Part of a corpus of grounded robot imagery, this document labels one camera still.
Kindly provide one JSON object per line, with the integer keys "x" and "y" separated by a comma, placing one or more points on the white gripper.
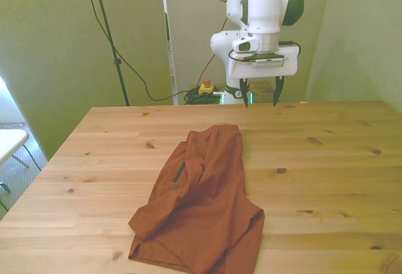
{"x": 264, "y": 71}

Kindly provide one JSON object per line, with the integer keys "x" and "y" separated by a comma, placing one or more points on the rust orange shorts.
{"x": 207, "y": 198}

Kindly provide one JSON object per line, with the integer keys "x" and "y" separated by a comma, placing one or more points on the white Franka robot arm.
{"x": 264, "y": 3}

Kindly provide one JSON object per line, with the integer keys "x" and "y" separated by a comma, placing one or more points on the yellow emergency stop button box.
{"x": 206, "y": 88}

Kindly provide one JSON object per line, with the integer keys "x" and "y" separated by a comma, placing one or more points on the white vertical panel edge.
{"x": 169, "y": 51}

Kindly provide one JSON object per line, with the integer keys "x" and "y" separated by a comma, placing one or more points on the black tripod stand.
{"x": 108, "y": 35}

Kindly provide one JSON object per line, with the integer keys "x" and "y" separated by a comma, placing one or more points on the white folding table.
{"x": 11, "y": 143}

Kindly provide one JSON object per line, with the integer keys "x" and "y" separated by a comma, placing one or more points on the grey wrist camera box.
{"x": 269, "y": 62}

